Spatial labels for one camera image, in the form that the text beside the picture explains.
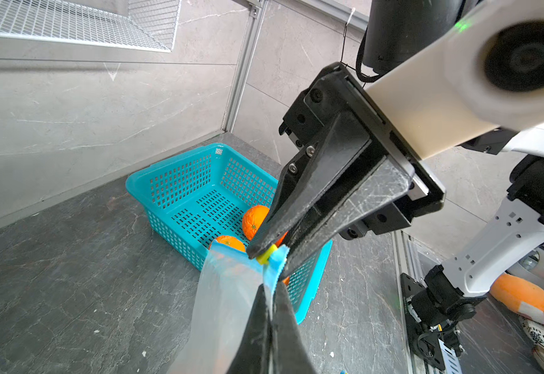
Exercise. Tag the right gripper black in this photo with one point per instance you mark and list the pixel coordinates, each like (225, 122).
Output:
(352, 174)

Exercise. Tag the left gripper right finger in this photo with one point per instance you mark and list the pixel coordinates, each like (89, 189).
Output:
(288, 352)

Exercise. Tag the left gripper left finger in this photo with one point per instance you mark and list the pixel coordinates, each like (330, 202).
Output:
(253, 354)

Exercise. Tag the orange two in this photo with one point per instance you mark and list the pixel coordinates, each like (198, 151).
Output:
(230, 241)

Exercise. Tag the orange three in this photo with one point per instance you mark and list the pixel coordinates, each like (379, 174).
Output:
(253, 219)

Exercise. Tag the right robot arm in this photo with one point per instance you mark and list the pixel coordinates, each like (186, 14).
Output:
(398, 30)

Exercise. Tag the teal plastic basket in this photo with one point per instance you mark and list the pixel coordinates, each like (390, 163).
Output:
(194, 197)

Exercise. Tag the orange soft toy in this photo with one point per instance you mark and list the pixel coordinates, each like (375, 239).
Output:
(519, 296)

